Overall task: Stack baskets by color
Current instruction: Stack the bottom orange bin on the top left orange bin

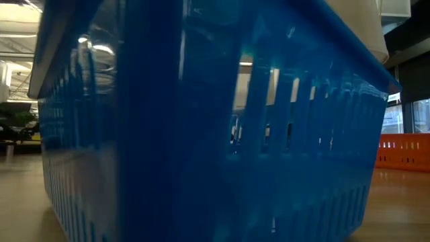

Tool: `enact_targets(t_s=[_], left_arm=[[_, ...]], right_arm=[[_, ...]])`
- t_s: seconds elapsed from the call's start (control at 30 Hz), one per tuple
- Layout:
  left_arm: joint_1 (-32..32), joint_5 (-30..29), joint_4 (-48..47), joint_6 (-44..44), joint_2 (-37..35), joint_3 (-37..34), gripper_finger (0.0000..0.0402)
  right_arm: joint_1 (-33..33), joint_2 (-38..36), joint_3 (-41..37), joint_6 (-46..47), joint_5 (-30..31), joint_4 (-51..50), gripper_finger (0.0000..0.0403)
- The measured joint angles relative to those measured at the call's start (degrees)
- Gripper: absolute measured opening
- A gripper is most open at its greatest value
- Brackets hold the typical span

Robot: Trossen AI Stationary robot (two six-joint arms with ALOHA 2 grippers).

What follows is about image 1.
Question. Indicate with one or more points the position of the dark background equipment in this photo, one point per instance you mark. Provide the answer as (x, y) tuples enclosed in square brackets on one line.
[(16, 117)]

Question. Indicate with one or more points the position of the blue plastic basket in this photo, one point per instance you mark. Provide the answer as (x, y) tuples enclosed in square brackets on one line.
[(201, 134)]

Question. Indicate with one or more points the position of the orange plastic basket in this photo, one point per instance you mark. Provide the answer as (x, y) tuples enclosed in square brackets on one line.
[(406, 154)]

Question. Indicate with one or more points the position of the window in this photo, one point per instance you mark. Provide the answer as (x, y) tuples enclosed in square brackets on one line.
[(421, 116)]

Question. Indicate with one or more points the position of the white duct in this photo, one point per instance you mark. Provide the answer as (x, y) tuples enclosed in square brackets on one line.
[(4, 80)]

